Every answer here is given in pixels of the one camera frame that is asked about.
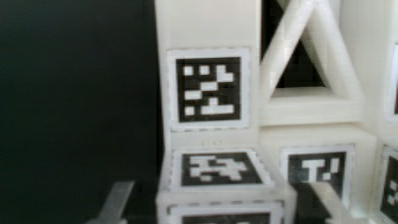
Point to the white chair seat part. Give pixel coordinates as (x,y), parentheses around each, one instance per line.
(324,153)

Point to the white chair back frame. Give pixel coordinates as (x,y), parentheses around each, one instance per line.
(274,73)

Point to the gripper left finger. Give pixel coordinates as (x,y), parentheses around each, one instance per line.
(111,213)

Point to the white tagged cube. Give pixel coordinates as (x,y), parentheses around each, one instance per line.
(223,188)
(386,203)

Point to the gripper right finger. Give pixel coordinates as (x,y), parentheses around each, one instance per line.
(340,215)

